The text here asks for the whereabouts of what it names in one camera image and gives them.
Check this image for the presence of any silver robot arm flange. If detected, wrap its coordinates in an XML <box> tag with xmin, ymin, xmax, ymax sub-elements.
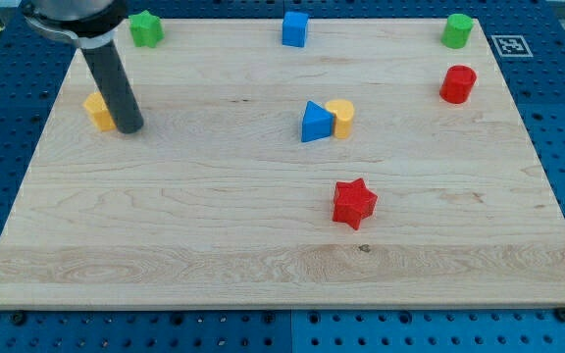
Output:
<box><xmin>20</xmin><ymin>0</ymin><xmax>128</xmax><ymax>49</ymax></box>

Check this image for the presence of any blue triangle block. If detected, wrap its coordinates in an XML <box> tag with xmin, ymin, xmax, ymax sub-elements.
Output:
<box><xmin>300</xmin><ymin>101</ymin><xmax>334</xmax><ymax>142</ymax></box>

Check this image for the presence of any light wooden board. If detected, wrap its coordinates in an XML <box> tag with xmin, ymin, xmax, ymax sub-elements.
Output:
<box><xmin>0</xmin><ymin>19</ymin><xmax>565</xmax><ymax>311</ymax></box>

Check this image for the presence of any red star block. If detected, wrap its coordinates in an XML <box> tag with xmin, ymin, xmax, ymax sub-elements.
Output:
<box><xmin>333</xmin><ymin>178</ymin><xmax>378</xmax><ymax>230</ymax></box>

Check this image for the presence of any yellow heart block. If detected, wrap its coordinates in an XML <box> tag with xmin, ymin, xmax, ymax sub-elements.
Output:
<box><xmin>325</xmin><ymin>99</ymin><xmax>355</xmax><ymax>139</ymax></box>

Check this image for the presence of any blue cube block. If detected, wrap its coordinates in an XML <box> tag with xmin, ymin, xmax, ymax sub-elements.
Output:
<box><xmin>282</xmin><ymin>11</ymin><xmax>309</xmax><ymax>47</ymax></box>

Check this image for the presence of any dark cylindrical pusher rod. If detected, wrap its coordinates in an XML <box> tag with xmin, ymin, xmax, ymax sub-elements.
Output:
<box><xmin>81</xmin><ymin>41</ymin><xmax>144</xmax><ymax>134</ymax></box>

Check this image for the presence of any red cylinder block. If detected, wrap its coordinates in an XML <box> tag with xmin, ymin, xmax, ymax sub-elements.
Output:
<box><xmin>439</xmin><ymin>65</ymin><xmax>478</xmax><ymax>104</ymax></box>

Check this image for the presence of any yellow pentagon block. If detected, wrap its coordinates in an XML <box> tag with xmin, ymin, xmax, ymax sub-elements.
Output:
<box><xmin>82</xmin><ymin>91</ymin><xmax>116</xmax><ymax>131</ymax></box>

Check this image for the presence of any green star block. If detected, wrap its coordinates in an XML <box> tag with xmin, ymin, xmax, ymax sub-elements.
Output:
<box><xmin>128</xmin><ymin>10</ymin><xmax>164</xmax><ymax>48</ymax></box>

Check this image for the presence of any green cylinder block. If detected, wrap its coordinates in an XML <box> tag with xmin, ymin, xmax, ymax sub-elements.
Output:
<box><xmin>440</xmin><ymin>13</ymin><xmax>474</xmax><ymax>49</ymax></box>

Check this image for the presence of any white fiducial marker tag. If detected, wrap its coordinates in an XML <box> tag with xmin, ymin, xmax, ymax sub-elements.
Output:
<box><xmin>491</xmin><ymin>34</ymin><xmax>533</xmax><ymax>58</ymax></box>

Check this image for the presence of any black bolt front left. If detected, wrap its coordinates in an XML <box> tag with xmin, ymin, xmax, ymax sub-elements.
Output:
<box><xmin>10</xmin><ymin>311</ymin><xmax>26</xmax><ymax>327</ymax></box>

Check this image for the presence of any black bolt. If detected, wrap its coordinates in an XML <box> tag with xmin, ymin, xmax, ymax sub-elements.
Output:
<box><xmin>553</xmin><ymin>308</ymin><xmax>565</xmax><ymax>323</ymax></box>
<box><xmin>10</xmin><ymin>311</ymin><xmax>26</xmax><ymax>327</ymax></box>

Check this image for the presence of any black bolt front right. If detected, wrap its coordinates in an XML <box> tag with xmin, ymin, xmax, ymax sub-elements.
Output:
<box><xmin>553</xmin><ymin>308</ymin><xmax>565</xmax><ymax>323</ymax></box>

